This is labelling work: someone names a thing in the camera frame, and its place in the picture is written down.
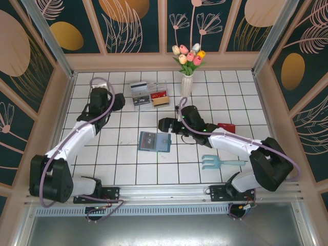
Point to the clear acrylic card organizer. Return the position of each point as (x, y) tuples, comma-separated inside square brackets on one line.
[(156, 87)]

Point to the red card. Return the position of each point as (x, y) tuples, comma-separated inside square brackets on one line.
[(159, 95)]

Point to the white magnetic stripe card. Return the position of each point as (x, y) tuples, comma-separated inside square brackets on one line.
[(138, 87)]

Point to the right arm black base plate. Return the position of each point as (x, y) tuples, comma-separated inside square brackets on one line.
[(217, 194)]

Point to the blue card holder wallet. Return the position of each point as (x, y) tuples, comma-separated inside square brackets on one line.
[(164, 142)]

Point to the aluminium frame post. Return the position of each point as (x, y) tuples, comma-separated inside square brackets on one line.
[(271, 36), (51, 38)]

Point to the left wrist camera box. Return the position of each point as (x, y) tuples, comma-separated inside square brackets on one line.
[(100, 85)]

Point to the black VIP card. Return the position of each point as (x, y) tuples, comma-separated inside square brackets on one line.
[(148, 141)]

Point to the artificial tulip bouquet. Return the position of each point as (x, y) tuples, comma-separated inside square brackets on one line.
[(189, 57)]

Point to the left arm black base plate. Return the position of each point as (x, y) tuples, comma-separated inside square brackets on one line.
[(112, 194)]

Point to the light blue garden fork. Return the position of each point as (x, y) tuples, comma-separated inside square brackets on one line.
[(214, 164)]

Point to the green circuit board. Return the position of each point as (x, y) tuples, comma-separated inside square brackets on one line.
[(249, 208)]

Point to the white ribbed vase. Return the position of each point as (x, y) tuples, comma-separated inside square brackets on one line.
[(187, 87)]

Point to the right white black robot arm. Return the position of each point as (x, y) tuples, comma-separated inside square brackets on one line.
[(271, 166)]

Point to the aluminium front rail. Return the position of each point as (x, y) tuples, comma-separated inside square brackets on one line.
[(164, 191)]

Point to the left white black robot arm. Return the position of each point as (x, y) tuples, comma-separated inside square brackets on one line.
[(51, 179)]

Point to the gold card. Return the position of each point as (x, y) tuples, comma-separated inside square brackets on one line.
[(162, 102)]

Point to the grey metal panel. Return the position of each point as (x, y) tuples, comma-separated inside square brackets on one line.
[(164, 230)]

